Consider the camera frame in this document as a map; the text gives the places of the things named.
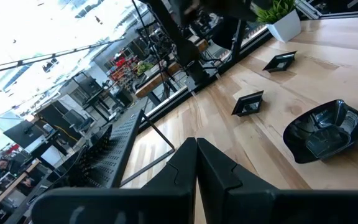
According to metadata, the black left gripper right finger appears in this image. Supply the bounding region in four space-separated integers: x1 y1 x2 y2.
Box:
196 138 358 224

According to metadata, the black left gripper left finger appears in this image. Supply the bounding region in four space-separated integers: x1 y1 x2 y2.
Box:
31 136 198 224

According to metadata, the black perforated metal shelf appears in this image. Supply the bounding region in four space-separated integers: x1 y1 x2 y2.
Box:
56 109 177 189

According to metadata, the black wavy square bowl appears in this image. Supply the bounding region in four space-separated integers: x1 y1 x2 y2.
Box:
282 99 358 165

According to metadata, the black computer monitor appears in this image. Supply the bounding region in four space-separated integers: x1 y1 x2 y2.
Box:
2 119 45 150

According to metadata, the person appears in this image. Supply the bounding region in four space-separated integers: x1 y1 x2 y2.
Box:
0 157 22 187

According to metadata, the wooden background desk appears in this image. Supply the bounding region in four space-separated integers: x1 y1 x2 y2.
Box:
134 38 209 100

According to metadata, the small green background plant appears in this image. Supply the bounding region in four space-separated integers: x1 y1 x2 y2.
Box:
135 61 154 77

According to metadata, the green plant in white pot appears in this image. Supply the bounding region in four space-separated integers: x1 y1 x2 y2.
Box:
255 0 302 44

